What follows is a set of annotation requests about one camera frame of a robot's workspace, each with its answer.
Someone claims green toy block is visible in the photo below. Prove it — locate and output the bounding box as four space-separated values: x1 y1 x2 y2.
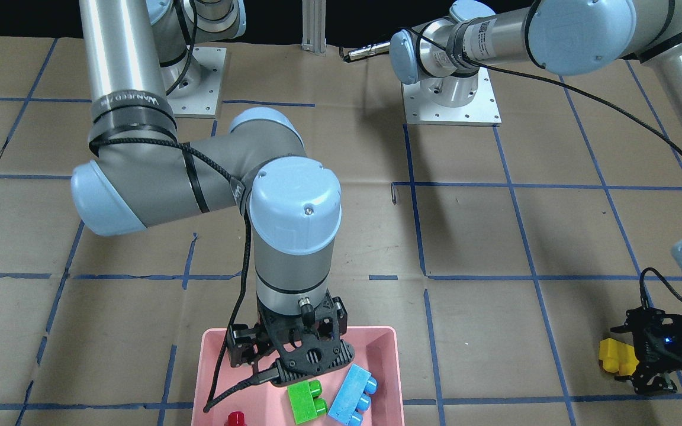
287 379 327 424

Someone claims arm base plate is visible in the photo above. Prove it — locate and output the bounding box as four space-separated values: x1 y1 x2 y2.
168 47 227 119
401 68 503 127

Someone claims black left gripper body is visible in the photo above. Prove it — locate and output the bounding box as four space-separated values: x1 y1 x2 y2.
611 308 682 396

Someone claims yellow toy block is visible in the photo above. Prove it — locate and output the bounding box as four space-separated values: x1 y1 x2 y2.
598 338 639 376

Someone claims brown paper table cover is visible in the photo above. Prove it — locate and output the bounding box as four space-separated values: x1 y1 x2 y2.
0 37 682 425

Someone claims red toy block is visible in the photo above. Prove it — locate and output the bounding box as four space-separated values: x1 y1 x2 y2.
225 411 247 426

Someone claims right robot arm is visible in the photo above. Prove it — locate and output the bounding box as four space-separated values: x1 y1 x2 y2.
71 1 355 386

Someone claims pink plastic box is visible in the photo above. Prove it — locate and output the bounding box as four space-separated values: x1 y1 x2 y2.
191 326 405 425

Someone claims blue toy block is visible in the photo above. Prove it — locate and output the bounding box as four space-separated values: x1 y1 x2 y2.
326 364 378 425

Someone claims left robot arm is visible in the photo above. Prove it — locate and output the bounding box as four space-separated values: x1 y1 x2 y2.
389 1 682 396

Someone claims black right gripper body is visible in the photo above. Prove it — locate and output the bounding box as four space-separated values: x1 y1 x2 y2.
257 293 355 386

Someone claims aluminium frame post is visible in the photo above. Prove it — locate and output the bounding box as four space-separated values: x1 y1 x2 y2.
301 0 327 56

